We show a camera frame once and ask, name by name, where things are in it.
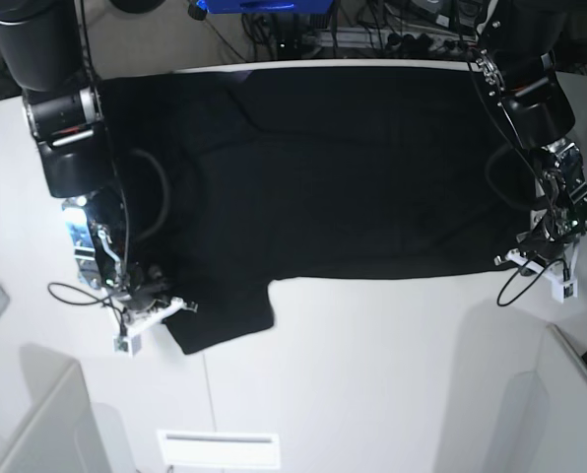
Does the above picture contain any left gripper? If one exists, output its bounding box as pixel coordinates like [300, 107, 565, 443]
[517, 216, 580, 259]

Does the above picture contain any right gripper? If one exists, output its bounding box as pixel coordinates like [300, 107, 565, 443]
[110, 263, 172, 310]

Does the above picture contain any black T-shirt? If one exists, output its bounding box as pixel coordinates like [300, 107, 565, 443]
[101, 66, 535, 355]

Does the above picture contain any white partition panel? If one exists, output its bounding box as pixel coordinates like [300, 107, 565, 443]
[0, 361, 112, 472]

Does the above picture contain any white power strip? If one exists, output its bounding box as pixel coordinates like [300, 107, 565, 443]
[309, 27, 459, 51]

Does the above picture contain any blue box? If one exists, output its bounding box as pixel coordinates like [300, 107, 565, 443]
[196, 0, 333, 15]

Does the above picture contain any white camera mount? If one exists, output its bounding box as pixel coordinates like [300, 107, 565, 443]
[494, 240, 580, 307]
[112, 297, 199, 357]

